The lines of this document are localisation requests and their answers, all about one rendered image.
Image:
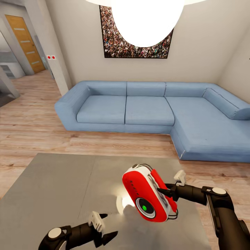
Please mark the sofa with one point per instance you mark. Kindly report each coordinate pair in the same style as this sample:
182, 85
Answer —
205, 121

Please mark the radio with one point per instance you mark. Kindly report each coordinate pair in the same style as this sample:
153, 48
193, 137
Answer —
141, 182

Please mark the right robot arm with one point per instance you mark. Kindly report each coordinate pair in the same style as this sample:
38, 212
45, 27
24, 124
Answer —
233, 234

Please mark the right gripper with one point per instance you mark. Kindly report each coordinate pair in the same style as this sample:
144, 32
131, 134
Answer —
176, 192

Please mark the picture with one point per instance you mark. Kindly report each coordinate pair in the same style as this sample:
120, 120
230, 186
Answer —
115, 46

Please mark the coffee table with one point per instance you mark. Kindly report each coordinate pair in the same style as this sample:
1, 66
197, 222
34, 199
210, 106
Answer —
57, 190

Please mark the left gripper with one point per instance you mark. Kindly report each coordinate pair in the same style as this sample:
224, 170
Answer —
88, 234

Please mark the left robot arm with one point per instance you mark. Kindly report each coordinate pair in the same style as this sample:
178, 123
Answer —
79, 235

